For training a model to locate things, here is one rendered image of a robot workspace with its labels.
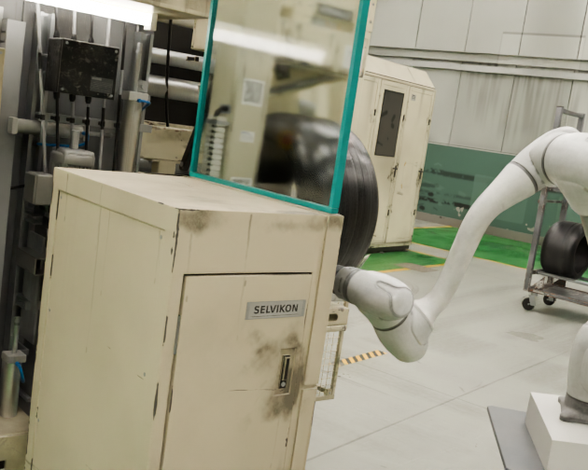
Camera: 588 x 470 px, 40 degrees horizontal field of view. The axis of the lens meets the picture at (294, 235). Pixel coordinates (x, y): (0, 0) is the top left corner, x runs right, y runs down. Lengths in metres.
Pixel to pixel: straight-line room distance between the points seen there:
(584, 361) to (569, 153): 0.64
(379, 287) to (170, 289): 0.63
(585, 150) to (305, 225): 0.68
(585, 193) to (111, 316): 1.08
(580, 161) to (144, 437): 1.11
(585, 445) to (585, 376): 0.20
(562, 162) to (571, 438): 0.73
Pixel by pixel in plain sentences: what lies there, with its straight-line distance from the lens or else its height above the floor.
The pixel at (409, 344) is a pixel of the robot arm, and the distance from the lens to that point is 2.02.
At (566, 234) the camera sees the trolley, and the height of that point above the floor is 0.78.
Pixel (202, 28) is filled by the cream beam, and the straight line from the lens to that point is 2.82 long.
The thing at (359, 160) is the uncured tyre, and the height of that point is 1.35.
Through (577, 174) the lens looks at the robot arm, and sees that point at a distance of 1.92.
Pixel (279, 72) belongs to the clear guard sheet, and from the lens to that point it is 1.81.
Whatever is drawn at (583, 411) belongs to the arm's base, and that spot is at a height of 0.78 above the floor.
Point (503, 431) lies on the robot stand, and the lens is 2.45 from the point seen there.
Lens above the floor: 1.44
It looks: 8 degrees down
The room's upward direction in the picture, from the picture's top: 8 degrees clockwise
